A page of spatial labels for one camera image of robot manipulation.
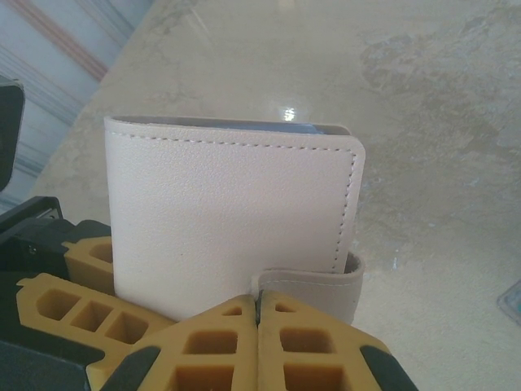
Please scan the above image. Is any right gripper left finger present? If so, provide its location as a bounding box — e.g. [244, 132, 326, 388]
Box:
[103, 295, 260, 391]

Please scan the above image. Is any clear plastic card tray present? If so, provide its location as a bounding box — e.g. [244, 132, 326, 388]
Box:
[495, 279, 521, 327]

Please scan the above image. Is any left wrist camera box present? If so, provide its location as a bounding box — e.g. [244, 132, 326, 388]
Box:
[0, 77, 26, 192]

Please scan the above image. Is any beige leather card wallet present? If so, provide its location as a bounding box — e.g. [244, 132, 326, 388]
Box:
[103, 115, 367, 327]

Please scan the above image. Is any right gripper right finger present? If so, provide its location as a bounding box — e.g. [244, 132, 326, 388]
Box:
[256, 286, 413, 391]

